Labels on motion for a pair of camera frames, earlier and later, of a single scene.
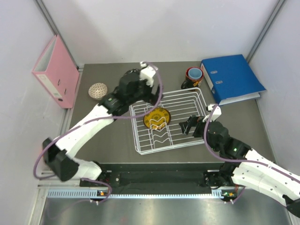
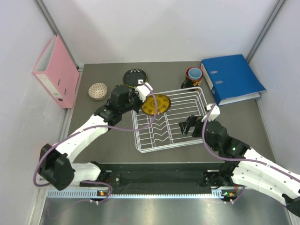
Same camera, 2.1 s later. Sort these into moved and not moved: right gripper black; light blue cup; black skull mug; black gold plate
Moved: black gold plate
Not moved: right gripper black; light blue cup; black skull mug
